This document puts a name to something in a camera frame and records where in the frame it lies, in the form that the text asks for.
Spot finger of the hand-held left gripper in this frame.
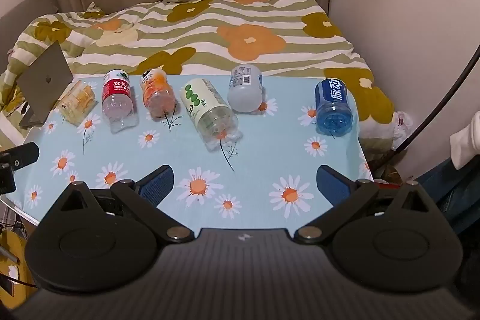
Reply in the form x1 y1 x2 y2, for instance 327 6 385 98
0 142 40 194

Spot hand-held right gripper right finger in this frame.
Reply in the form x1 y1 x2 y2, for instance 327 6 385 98
292 165 449 245

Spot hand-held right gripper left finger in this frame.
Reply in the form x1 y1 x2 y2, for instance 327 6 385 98
39 165 195 244

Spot grey laptop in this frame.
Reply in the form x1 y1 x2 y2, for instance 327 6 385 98
16 40 74 130

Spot daisy print blue tablecloth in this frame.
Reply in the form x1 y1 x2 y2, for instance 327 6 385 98
0 74 376 231

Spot blue plastic bottle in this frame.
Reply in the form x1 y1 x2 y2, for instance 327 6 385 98
314 78 354 137

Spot white plastic bag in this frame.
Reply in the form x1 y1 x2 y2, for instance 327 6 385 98
391 111 414 153

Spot green label clear plastic bottle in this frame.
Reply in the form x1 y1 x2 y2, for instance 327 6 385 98
180 78 241 150

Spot orange label plastic bottle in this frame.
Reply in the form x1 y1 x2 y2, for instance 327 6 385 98
140 68 179 120

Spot red label clear plastic bottle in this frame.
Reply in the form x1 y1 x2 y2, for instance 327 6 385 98
102 70 136 133

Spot yellow object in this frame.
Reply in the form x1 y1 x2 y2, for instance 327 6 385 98
0 226 39 307

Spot blue denim cloth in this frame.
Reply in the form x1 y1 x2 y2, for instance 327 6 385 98
415 154 480 217

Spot white plastic bottle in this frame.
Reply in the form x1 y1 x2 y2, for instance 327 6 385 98
227 64 264 114

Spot white cloth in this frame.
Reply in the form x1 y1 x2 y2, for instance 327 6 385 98
449 119 480 171

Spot grey upholstered headboard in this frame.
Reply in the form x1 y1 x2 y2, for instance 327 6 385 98
0 0 59 56

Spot striped floral blanket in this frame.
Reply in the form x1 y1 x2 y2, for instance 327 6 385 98
0 0 397 156

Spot black cable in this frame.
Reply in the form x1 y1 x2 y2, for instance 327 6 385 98
390 43 480 165

